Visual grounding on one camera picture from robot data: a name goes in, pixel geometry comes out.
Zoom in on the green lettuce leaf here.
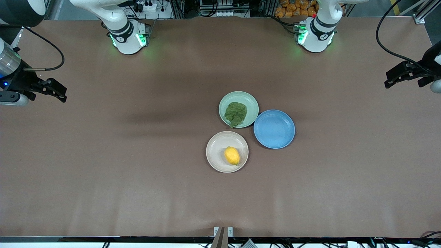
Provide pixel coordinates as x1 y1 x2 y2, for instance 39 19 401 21
224 102 248 128

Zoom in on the yellow lemon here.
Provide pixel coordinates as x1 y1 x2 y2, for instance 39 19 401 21
224 146 240 166

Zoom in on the bag of orange items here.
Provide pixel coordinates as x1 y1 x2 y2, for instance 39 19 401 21
275 0 319 18

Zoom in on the white power strip with plugs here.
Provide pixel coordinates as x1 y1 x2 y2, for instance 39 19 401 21
133 0 158 12

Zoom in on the brown table cover mat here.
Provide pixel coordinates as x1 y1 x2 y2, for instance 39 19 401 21
0 17 441 238

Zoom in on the blue plate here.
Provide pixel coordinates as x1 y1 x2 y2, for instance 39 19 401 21
253 110 296 149

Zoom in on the mint green plate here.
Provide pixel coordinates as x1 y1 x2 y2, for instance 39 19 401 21
218 91 259 128

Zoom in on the black table edge strip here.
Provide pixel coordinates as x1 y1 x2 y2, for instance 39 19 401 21
0 236 441 244

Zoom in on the beige plate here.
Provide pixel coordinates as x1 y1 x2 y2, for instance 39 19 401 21
206 131 249 173

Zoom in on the long white power strip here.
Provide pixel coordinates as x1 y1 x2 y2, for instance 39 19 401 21
199 9 250 18

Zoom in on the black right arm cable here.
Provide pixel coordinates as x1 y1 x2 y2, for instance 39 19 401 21
21 26 65 72

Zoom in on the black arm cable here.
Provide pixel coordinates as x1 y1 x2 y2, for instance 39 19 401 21
21 26 65 72
376 0 434 74

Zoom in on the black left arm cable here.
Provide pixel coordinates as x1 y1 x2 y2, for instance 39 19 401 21
376 0 434 74

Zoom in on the aluminium frame profile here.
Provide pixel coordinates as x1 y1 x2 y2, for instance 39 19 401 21
400 0 441 24

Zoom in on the brown wooden post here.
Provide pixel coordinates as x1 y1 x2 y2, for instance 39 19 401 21
211 226 226 248

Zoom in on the silver metal bracket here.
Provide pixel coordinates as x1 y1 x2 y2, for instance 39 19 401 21
214 226 234 237

